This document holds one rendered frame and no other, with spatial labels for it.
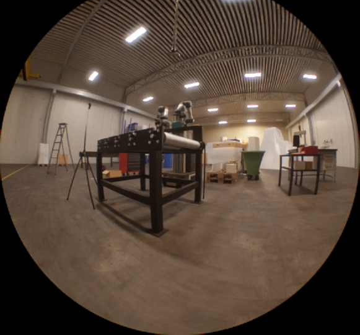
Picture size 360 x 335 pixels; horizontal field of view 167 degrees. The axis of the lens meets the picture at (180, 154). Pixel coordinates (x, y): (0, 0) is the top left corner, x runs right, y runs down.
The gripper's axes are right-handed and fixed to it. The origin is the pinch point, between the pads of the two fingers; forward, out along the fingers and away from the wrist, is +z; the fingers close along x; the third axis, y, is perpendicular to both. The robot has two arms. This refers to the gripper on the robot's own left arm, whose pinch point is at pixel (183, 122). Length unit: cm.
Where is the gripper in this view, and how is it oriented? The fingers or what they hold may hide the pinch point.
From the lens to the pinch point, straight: 212.0
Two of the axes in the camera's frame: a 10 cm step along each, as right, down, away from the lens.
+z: -0.1, 10.0, -0.2
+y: -5.1, -0.2, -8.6
